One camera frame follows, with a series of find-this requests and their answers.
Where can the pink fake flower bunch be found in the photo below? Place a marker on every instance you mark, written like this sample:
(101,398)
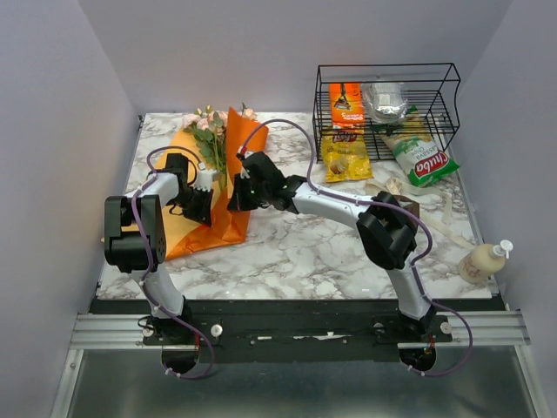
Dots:
(248,113)

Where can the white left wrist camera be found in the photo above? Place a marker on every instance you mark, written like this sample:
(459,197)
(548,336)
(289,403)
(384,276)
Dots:
(205,179)

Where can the orange razor package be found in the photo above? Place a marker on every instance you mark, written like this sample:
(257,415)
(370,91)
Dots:
(347,110)

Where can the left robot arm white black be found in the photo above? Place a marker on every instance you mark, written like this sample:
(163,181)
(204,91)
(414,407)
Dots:
(134,236)

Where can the black wire basket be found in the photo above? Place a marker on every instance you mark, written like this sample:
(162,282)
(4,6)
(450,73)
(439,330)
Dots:
(431,87)

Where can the orange wrapping paper sheet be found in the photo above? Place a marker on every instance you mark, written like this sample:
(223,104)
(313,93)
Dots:
(185,237)

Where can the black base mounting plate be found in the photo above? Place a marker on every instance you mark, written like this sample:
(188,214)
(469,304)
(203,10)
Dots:
(238,331)

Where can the yellow lays chip bag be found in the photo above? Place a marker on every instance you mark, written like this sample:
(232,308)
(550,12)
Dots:
(345,156)

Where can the aluminium frame rail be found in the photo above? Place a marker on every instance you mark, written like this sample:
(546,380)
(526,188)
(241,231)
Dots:
(92,332)

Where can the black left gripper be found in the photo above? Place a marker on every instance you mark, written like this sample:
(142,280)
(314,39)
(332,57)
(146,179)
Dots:
(204,213)

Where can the silver foil packet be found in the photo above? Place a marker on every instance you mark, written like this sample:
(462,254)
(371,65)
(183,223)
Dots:
(386,103)

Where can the green white cassava chip bag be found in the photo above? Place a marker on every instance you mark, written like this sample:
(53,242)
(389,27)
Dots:
(416,152)

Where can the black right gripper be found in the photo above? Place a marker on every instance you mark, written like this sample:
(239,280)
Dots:
(238,201)

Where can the green brown snack bag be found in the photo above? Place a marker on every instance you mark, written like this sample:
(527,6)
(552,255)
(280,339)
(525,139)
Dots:
(409,205)

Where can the cream lotion pump bottle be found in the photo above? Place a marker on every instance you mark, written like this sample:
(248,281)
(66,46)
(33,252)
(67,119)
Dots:
(484,261)

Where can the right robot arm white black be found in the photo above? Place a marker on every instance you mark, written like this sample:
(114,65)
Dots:
(386,229)

